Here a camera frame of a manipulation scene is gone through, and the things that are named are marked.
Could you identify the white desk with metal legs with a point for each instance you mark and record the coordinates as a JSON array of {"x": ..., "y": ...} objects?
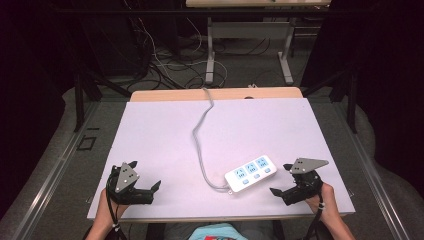
[{"x": 250, "y": 30}]

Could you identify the person's left hand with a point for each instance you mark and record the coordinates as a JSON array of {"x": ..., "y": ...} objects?
[{"x": 111, "y": 206}]

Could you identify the person's light blue shirt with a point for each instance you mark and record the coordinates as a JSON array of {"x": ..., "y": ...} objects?
[{"x": 218, "y": 232}]

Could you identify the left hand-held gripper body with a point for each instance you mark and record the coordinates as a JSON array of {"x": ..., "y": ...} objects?
[{"x": 128, "y": 191}]

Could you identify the aluminium floor rail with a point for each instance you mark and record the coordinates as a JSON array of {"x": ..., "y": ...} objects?
[
  {"x": 50, "y": 180},
  {"x": 370, "y": 173}
]

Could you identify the wooden table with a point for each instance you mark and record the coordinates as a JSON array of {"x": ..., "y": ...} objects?
[{"x": 173, "y": 94}]

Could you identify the black metal stand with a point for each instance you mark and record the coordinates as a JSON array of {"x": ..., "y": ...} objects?
[
  {"x": 350, "y": 96},
  {"x": 80, "y": 100}
]

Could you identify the black horizontal metal bar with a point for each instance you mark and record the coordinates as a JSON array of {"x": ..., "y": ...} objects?
[{"x": 186, "y": 11}]

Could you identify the white power strip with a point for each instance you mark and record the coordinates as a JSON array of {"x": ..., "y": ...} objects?
[{"x": 250, "y": 174}]

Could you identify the person's right hand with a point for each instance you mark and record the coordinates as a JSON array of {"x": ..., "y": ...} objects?
[{"x": 321, "y": 203}]

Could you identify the white table board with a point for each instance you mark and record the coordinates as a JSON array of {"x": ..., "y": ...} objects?
[{"x": 166, "y": 150}]

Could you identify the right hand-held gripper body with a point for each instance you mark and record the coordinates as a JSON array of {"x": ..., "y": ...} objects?
[{"x": 303, "y": 185}]

